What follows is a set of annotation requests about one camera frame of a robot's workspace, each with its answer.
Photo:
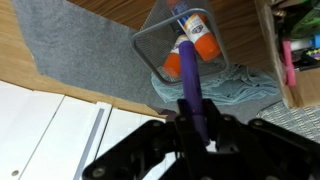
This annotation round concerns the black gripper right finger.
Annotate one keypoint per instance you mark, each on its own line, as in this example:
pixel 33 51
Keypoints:
pixel 266 150

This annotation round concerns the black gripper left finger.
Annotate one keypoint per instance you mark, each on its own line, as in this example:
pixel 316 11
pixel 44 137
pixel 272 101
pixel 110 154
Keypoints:
pixel 140 150

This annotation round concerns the purple marker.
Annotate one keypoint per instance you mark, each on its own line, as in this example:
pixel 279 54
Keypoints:
pixel 191 83

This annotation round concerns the pink marker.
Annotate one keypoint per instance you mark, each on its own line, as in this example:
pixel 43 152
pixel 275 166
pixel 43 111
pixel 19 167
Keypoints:
pixel 289 66

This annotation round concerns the grey mesh pen holder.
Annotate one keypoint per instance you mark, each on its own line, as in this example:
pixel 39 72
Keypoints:
pixel 150 43

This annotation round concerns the grey plaid pillow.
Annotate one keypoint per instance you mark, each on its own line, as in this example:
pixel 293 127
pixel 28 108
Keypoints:
pixel 300 120

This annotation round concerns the teal towel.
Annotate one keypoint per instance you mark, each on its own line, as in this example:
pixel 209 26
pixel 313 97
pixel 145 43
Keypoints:
pixel 233 87

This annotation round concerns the open cardboard box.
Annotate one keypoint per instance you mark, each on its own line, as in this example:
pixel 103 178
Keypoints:
pixel 306 90

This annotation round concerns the small orange glue stick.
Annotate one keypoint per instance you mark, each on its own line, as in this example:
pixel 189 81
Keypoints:
pixel 171 65

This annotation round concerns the wide white closet doors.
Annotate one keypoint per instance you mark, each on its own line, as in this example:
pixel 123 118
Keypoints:
pixel 50 133

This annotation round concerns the grey rug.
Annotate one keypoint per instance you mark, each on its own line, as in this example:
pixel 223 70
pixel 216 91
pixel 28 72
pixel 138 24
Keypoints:
pixel 83 50

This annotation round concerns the large orange glue stick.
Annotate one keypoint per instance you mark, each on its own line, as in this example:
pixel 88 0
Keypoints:
pixel 203 40

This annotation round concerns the green packaged item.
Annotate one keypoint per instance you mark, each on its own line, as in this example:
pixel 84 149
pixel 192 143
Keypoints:
pixel 306 21

